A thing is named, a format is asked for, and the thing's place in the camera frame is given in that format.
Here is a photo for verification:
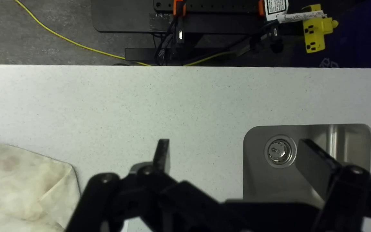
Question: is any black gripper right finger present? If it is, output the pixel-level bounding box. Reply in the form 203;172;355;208
297;139;371;232

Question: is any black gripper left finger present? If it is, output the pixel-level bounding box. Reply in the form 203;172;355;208
66;139;221;232

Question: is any stainless steel sink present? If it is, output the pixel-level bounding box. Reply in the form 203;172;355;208
243;124;371;208

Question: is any white crumpled cloth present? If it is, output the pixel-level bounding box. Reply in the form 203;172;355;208
0;145;80;232

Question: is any yellow power adapter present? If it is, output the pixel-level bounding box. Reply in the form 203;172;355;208
303;4;339;54

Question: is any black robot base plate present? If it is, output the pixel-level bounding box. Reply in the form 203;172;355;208
91;0;302;65

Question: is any yellow cable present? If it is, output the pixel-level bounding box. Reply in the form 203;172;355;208
15;0;256;67

